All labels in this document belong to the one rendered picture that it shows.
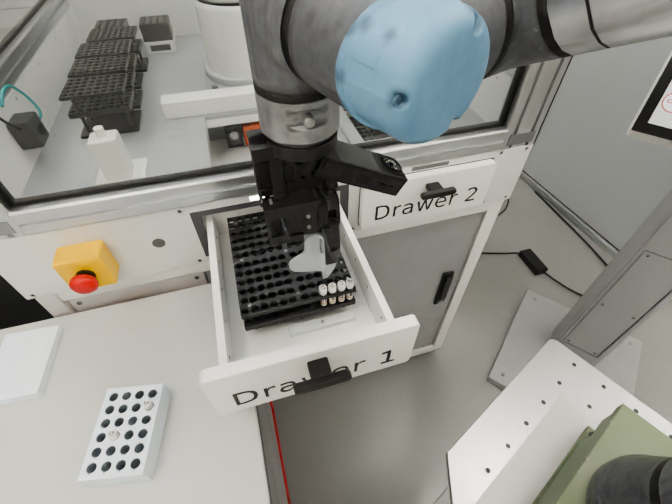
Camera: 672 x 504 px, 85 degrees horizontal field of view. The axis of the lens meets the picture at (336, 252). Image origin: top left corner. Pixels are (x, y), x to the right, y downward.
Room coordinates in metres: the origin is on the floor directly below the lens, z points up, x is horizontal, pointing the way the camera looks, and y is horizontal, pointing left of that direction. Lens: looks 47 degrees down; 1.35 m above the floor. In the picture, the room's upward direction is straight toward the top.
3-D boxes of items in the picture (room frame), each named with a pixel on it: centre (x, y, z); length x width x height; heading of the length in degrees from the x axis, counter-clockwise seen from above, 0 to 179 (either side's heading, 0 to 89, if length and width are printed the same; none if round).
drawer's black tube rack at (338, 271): (0.42, 0.08, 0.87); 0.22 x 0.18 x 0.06; 17
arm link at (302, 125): (0.32, 0.03, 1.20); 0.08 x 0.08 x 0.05
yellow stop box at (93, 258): (0.41, 0.42, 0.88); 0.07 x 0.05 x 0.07; 107
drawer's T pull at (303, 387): (0.20, 0.02, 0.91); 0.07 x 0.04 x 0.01; 107
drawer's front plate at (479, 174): (0.61, -0.19, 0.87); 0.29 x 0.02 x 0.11; 107
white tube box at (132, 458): (0.17, 0.30, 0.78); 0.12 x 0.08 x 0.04; 5
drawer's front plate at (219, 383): (0.23, 0.03, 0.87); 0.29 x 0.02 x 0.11; 107
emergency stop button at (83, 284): (0.37, 0.42, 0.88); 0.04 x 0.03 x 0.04; 107
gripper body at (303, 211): (0.32, 0.04, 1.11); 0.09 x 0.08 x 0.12; 107
